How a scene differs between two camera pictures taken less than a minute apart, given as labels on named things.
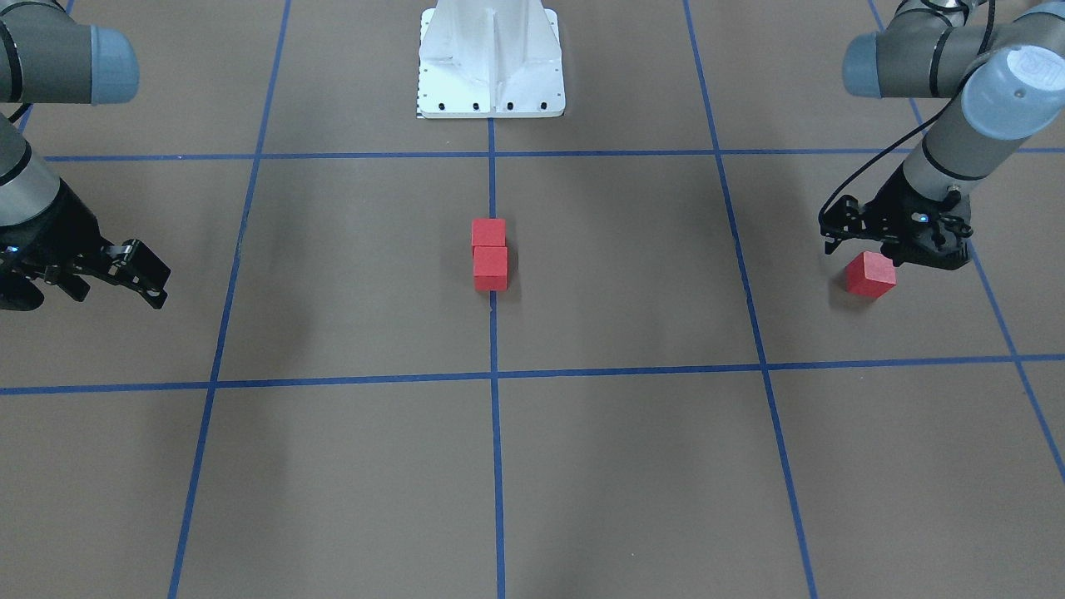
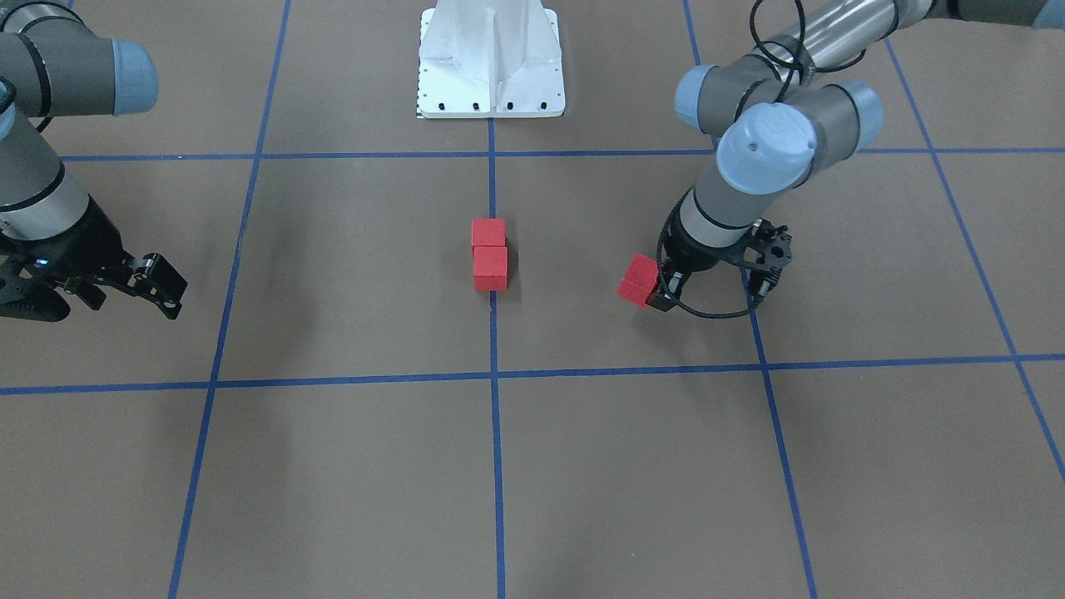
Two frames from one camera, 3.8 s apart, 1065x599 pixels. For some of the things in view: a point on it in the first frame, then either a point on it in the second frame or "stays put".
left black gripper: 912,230 → 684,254
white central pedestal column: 483,59 stays put
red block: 488,231 stays put
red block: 870,274 → 639,279
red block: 490,266 stays put
